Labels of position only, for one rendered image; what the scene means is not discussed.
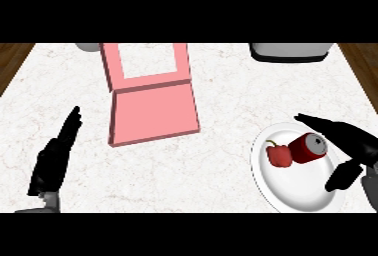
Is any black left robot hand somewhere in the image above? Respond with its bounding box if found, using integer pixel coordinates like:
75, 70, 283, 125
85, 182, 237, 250
26, 105, 84, 197

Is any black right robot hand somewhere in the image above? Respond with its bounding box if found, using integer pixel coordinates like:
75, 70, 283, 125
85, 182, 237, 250
292, 113, 378, 193

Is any red can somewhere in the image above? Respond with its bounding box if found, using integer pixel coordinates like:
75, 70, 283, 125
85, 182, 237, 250
286, 132, 329, 165

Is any white plate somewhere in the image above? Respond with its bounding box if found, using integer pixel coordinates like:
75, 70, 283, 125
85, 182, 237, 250
249, 121, 348, 213

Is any pink cardboard box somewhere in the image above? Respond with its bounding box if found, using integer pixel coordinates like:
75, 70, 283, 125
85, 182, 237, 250
98, 43, 202, 148

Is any red bell pepper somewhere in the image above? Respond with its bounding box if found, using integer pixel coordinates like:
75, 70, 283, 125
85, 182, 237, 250
264, 139, 295, 169

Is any grey appliance with black base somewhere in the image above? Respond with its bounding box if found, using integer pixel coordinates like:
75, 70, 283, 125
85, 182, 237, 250
248, 43, 330, 64

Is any grey rounded object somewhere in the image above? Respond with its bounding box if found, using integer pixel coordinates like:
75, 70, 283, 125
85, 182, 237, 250
73, 43, 103, 53

